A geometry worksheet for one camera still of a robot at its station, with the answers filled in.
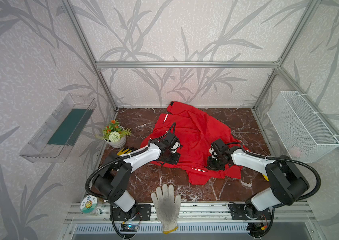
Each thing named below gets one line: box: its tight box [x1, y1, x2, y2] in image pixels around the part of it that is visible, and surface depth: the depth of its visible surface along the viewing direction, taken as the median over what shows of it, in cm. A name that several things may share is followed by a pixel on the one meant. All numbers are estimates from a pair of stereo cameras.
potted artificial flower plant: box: [96, 119, 132, 149], surface depth 90 cm
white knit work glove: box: [150, 184, 182, 234], surface depth 77 cm
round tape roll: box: [80, 195, 105, 215], surface depth 71 cm
